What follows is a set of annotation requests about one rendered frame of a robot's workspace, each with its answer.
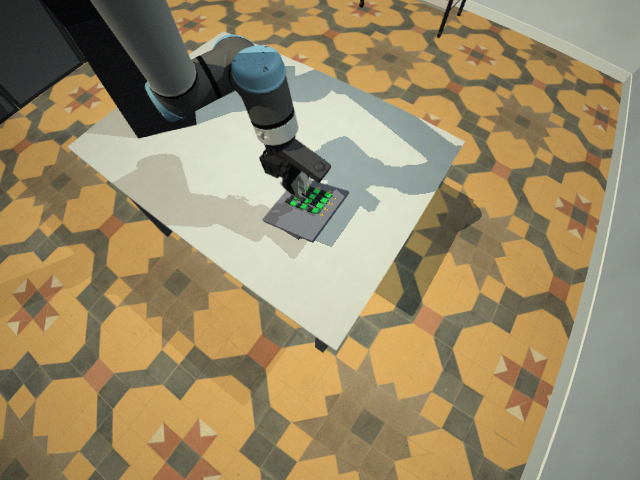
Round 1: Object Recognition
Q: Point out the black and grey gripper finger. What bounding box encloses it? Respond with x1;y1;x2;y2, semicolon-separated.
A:
296;172;309;199
280;174;304;201

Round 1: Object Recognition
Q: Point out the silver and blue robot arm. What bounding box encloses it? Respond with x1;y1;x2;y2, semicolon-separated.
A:
90;0;331;183

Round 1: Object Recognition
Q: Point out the grey switch panel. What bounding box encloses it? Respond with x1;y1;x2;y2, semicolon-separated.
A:
263;179;346;243

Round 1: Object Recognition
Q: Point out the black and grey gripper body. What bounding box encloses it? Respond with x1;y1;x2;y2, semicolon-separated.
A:
259;135;301;181

